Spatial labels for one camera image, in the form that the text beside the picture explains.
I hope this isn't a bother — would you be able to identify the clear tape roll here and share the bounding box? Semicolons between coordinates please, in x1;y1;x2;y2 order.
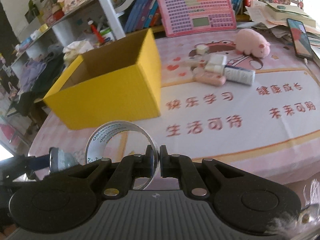
85;121;159;190

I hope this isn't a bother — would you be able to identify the pink compact case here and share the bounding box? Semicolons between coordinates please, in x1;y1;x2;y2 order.
194;72;226;87

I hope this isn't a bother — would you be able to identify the large white charger cube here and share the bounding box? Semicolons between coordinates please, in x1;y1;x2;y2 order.
204;54;227;75

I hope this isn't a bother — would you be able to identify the white spray bottle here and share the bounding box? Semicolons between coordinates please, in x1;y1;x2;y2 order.
223;65;255;86

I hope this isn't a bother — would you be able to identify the small white plug adapter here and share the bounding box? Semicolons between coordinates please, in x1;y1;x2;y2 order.
195;44;209;55

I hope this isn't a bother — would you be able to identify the pink plush pig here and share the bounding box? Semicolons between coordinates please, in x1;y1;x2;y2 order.
234;29;270;59

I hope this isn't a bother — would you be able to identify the yellow cardboard box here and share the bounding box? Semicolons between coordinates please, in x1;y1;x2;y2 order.
43;29;161;130

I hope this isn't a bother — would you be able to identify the pile of clothes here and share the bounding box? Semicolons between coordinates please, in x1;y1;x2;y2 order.
13;44;65;116

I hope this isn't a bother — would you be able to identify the pink cartoon table mat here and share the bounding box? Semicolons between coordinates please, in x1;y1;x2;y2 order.
29;31;319;184

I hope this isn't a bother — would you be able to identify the tissue box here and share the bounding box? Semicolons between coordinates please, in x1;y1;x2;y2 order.
62;40;94;64

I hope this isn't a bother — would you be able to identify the red white bottle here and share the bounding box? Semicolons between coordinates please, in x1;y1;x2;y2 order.
88;20;104;44

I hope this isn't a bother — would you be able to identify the row of blue books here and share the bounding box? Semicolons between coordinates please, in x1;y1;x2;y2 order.
124;0;158;34

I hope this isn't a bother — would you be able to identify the pink keyboard toy board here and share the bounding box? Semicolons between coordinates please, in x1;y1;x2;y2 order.
157;0;236;37

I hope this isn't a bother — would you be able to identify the black smartphone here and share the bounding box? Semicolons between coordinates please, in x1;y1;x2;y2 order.
286;18;313;60

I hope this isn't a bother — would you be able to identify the stack of papers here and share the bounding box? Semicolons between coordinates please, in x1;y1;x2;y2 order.
245;0;319;37

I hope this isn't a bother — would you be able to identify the white charging cable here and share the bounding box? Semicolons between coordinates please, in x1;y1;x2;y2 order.
303;57;320;86

